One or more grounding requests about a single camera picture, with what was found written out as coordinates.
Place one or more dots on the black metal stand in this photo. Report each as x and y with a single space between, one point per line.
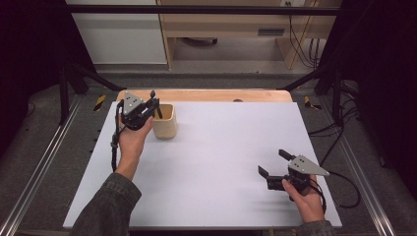
337 98
64 98

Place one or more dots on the light wooden desk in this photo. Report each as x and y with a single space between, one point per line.
229 24

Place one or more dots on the black makeup brush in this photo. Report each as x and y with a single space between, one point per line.
152 94

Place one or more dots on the aluminium floor rail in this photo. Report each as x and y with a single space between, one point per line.
39 164
360 170

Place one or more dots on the black curtain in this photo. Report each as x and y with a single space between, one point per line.
29 65
387 82

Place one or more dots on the black horizontal frame bar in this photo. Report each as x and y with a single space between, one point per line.
196 10

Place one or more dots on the beige wooden cup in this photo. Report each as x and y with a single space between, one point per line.
166 128

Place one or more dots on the wooden table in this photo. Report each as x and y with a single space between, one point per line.
203 95

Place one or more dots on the person's right hand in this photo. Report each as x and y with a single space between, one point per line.
309 205

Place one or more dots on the yellow black tape marker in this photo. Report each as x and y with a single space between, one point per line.
100 102
308 102

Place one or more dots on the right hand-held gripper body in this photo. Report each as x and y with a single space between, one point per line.
305 165

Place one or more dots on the person's left hand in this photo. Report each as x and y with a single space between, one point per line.
132 144

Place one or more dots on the white table board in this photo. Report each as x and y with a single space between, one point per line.
203 183

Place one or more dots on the white cabinet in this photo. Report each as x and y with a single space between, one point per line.
121 36

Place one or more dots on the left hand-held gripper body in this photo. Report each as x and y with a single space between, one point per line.
132 113

